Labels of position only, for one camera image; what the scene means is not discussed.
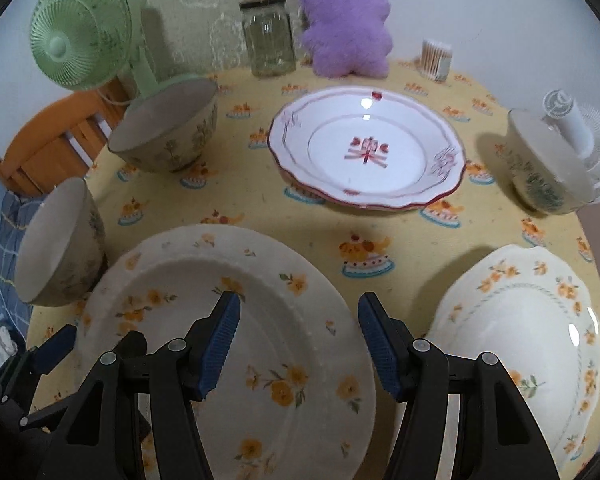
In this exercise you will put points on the floral bowl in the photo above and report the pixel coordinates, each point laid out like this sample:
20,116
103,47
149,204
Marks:
169,130
545,170

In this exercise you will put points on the cotton swab container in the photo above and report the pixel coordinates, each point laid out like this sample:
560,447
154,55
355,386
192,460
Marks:
435,60

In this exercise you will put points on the wooden bed headboard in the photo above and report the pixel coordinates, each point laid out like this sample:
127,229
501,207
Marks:
61,141

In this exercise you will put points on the white floor fan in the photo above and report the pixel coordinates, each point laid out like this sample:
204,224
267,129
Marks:
579,125

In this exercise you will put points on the purple plush toy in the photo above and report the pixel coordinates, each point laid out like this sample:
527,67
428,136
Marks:
346,37

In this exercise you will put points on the red pattern white plate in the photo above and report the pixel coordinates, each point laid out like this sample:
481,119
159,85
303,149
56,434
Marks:
367,148

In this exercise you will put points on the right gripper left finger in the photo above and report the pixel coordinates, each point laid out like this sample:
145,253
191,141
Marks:
184,371

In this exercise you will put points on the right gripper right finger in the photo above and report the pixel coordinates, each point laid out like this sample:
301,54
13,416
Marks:
416,374

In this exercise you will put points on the green patterned wall board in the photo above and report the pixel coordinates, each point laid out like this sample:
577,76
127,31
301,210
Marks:
205,36

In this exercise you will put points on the green desk fan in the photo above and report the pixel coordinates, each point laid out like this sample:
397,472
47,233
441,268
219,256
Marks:
84,44

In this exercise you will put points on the small orange flower plate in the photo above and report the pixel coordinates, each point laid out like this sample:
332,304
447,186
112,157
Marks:
528,307

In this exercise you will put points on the glass jar black lid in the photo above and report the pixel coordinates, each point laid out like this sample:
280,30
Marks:
268,38

